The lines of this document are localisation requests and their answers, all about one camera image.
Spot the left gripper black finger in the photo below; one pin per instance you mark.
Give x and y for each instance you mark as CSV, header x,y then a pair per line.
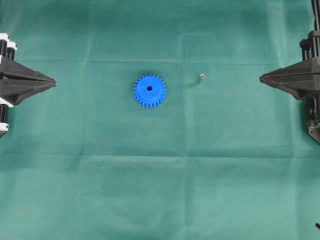
x,y
14,70
15,91

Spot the blue plastic gear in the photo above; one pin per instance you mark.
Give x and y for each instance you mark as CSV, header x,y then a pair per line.
x,y
150,91

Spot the green cloth table cover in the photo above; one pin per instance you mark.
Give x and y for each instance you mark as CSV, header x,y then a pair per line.
x,y
228,159

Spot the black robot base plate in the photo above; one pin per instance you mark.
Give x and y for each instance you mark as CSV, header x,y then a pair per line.
x,y
314,129

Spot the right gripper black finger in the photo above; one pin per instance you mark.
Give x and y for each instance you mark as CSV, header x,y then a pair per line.
x,y
309,66
297,92

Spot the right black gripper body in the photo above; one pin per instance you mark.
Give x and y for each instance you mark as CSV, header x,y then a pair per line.
x,y
310,48

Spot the black vertical frame post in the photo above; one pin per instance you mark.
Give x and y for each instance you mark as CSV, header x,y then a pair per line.
x,y
316,12

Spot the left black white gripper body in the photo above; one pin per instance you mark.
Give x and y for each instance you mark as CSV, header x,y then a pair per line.
x,y
7,50

